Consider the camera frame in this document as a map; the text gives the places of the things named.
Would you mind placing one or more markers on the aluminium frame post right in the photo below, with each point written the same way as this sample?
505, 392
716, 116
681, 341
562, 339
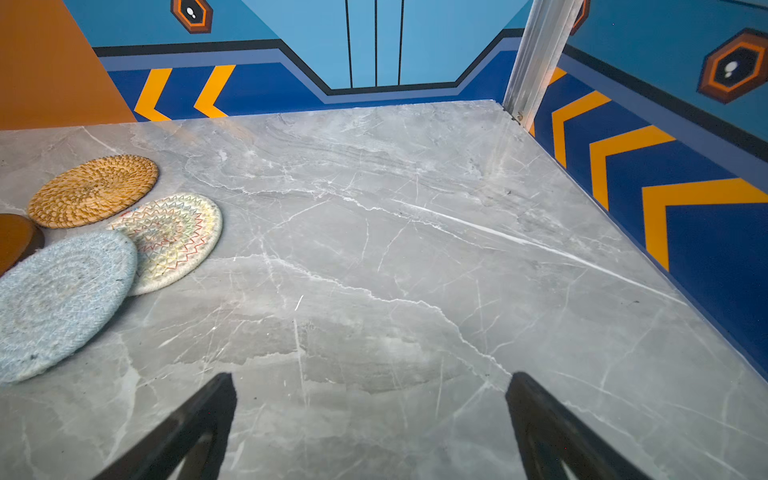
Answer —
547, 29

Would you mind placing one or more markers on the glossy brown wooden coaster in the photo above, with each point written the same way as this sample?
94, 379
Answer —
19, 238

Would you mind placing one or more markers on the woven rattan coaster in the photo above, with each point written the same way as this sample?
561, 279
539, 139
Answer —
93, 191

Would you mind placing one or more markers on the light blue rope coaster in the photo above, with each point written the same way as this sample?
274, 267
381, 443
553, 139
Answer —
54, 302

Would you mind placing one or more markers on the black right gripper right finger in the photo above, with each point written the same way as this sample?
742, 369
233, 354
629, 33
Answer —
553, 443

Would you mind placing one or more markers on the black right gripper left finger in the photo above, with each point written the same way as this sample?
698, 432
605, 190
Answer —
191, 441

